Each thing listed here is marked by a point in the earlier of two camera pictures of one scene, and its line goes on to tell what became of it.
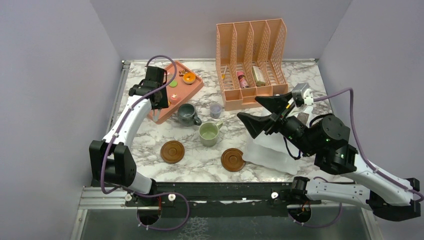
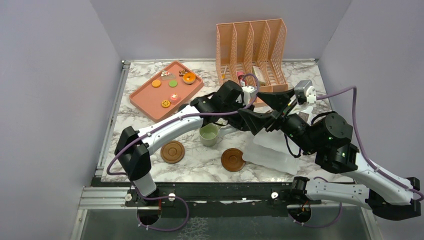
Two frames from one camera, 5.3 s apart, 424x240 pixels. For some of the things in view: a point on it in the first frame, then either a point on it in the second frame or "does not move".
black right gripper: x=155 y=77 -> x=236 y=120
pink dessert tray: x=185 y=83 does not move
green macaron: x=173 y=84 does not move
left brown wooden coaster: x=172 y=151 does not move
